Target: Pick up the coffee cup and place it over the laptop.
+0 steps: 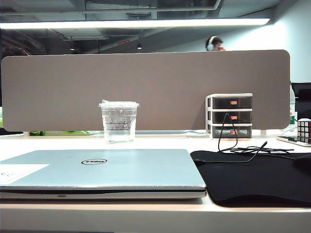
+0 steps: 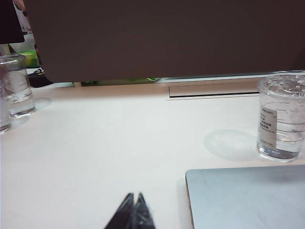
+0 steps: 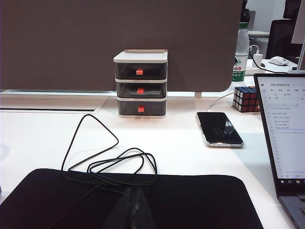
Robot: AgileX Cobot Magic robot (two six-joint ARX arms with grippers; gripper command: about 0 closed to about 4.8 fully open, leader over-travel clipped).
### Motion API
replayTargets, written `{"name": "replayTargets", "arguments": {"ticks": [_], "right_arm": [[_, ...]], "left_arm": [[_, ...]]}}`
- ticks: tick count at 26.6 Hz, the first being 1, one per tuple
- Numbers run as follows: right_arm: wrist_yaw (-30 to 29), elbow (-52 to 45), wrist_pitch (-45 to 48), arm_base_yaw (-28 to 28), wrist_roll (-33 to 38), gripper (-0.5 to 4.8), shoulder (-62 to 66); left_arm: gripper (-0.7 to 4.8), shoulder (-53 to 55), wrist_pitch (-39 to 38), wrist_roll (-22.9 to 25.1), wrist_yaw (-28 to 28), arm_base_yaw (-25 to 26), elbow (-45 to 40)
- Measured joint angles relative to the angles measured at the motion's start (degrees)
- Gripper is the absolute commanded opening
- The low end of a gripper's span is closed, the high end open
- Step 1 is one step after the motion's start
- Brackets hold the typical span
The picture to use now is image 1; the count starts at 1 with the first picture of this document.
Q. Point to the flat white device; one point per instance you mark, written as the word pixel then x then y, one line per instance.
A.
pixel 284 139

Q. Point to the long ceiling light strip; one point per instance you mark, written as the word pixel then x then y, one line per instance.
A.
pixel 121 23

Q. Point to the black mouse pad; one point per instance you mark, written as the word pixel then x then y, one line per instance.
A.
pixel 243 182

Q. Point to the brown fabric desk divider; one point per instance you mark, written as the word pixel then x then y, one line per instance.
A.
pixel 145 85

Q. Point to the dark translucent organizer drawer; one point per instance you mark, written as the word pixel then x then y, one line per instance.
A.
pixel 243 132
pixel 223 103
pixel 243 117

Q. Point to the small pendant lamp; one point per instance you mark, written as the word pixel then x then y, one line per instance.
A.
pixel 139 46

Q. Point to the white drawer organizer frame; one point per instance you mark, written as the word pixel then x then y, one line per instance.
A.
pixel 209 116

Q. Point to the clear plastic lidded cup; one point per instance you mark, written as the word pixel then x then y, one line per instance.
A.
pixel 119 121

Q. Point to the green item behind divider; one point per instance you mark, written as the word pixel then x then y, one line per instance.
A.
pixel 36 133

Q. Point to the silver Dell laptop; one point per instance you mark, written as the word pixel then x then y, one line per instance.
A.
pixel 121 170

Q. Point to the white headphones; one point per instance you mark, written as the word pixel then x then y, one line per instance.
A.
pixel 209 44

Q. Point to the plastic bottle green label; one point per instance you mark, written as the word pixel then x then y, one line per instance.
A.
pixel 292 119

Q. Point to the Rubik's cube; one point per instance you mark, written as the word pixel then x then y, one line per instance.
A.
pixel 305 131

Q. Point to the black monitor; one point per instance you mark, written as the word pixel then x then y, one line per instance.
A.
pixel 303 102

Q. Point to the person in background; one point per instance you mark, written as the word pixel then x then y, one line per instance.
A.
pixel 217 44

